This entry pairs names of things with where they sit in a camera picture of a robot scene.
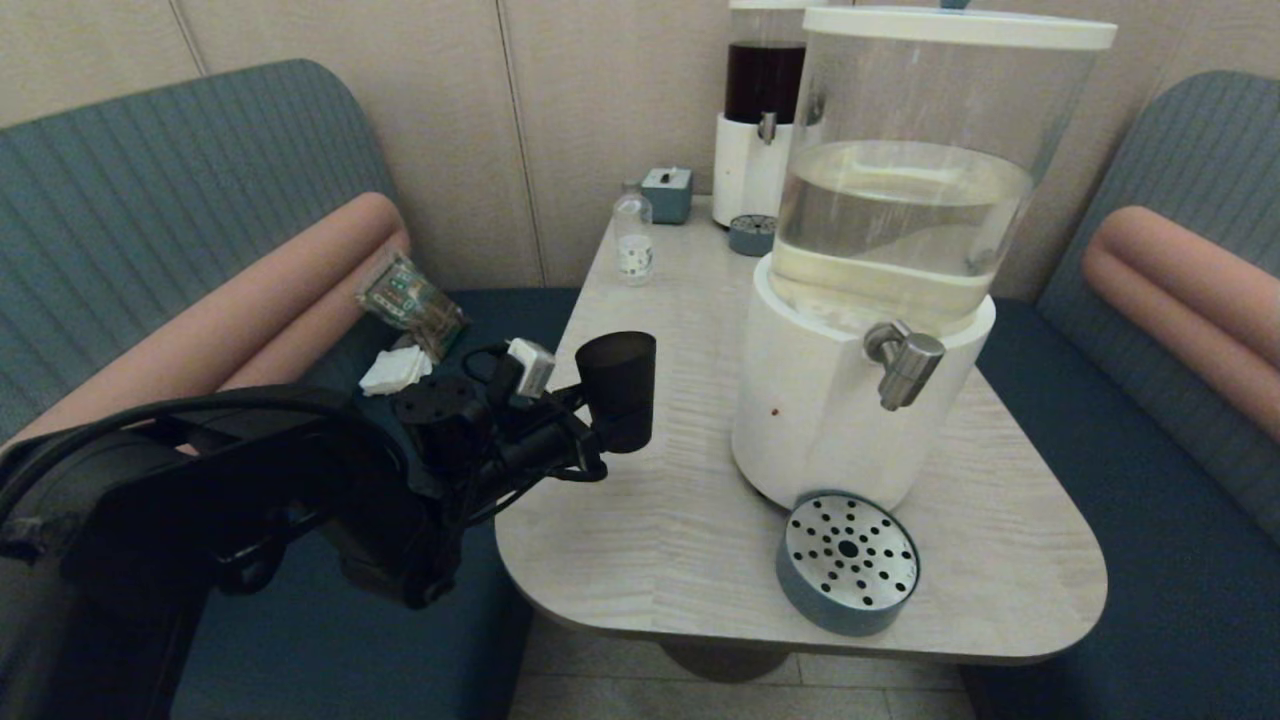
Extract large steel dispenser tap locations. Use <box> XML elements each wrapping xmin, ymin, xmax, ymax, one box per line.
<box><xmin>863</xmin><ymin>320</ymin><xmax>947</xmax><ymax>412</ymax></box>

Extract pink bolster on empty bench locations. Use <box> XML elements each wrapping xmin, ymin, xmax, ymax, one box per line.
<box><xmin>1081</xmin><ymin>205</ymin><xmax>1280</xmax><ymax>443</ymax></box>

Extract clear plastic bottle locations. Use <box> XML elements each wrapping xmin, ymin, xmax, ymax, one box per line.
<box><xmin>614</xmin><ymin>180</ymin><xmax>656</xmax><ymax>287</ymax></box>

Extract small dark drink dispenser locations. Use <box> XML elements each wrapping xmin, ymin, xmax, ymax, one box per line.
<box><xmin>712</xmin><ymin>0</ymin><xmax>827</xmax><ymax>230</ymax></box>

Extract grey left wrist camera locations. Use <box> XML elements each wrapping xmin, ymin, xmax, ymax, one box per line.
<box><xmin>505</xmin><ymin>338</ymin><xmax>557</xmax><ymax>400</ymax></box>

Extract empty blue bench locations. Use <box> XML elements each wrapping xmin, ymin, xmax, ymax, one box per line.
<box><xmin>960</xmin><ymin>70</ymin><xmax>1280</xmax><ymax>720</ymax></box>

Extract blue bench with snack bag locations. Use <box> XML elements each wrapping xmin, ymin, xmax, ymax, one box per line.
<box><xmin>0</xmin><ymin>58</ymin><xmax>581</xmax><ymax>720</ymax></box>

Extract small blue box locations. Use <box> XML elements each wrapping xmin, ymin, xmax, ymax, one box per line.
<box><xmin>641</xmin><ymin>167</ymin><xmax>695</xmax><ymax>226</ymax></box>

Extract white paper napkins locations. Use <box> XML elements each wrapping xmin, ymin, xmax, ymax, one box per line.
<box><xmin>360</xmin><ymin>346</ymin><xmax>434</xmax><ymax>397</ymax></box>

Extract large clear water dispenser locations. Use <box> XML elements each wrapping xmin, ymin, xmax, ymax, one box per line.
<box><xmin>730</xmin><ymin>0</ymin><xmax>1118</xmax><ymax>511</ymax></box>

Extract pink bolster beside snack bag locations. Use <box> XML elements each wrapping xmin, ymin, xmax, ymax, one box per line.
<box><xmin>0</xmin><ymin>192</ymin><xmax>412</xmax><ymax>451</ymax></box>

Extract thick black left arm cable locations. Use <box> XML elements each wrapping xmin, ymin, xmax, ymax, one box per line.
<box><xmin>0</xmin><ymin>386</ymin><xmax>391</xmax><ymax>506</ymax></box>

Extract large blue steel drip tray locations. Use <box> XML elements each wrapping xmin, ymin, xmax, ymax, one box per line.
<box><xmin>776</xmin><ymin>490</ymin><xmax>920</xmax><ymax>637</ymax></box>

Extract clear plastic snack bag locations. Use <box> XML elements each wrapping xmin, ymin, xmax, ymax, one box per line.
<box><xmin>356</xmin><ymin>254</ymin><xmax>468</xmax><ymax>361</ymax></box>

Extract table pedestal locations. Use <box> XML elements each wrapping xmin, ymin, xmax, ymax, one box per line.
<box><xmin>655</xmin><ymin>640</ymin><xmax>801</xmax><ymax>683</ymax></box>

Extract black left camera cable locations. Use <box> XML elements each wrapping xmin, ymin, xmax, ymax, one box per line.
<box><xmin>461</xmin><ymin>344</ymin><xmax>521</xmax><ymax>387</ymax></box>

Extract thin black left gripper cable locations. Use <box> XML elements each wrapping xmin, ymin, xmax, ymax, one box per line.
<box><xmin>470</xmin><ymin>455</ymin><xmax>609</xmax><ymax>523</ymax></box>

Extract black tapered cup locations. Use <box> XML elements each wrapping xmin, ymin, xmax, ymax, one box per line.
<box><xmin>575</xmin><ymin>331</ymin><xmax>658</xmax><ymax>455</ymax></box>

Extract small blue drip tray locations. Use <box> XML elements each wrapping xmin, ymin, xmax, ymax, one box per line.
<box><xmin>728</xmin><ymin>214</ymin><xmax>779</xmax><ymax>258</ymax></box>

